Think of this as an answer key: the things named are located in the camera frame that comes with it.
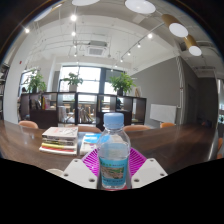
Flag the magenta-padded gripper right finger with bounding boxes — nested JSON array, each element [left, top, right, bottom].
[[128, 147, 169, 189]]

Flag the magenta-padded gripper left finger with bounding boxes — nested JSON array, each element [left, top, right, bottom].
[[61, 148, 101, 189]]

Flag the clear water bottle blue cap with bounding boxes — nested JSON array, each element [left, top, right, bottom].
[[96, 112, 132, 191]]

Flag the white book with blue cover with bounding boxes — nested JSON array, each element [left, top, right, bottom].
[[79, 132, 103, 156]]

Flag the stack of books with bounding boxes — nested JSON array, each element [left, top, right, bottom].
[[38, 125, 80, 156]]

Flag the low dark shelf unit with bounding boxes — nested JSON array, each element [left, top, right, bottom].
[[18, 91, 148, 130]]

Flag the orange chairs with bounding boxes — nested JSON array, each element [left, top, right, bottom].
[[18, 120, 224, 160]]

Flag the small potted plant white pot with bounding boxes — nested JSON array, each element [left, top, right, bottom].
[[63, 72, 84, 93]]

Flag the wide potted green plant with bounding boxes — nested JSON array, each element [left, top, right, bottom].
[[108, 72, 137, 97]]

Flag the bushy potted green plant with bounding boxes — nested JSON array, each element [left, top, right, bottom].
[[26, 71, 48, 94]]

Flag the tall dark bookshelf unit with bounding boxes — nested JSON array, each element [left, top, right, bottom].
[[0, 63, 10, 121]]

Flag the ceiling air conditioner unit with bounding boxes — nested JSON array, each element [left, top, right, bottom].
[[84, 40, 109, 58]]

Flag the round ceiling panel lights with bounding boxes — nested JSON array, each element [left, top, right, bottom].
[[33, 0, 203, 57]]

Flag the ceiling track spot lights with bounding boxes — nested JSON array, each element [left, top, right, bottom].
[[23, 13, 154, 64]]

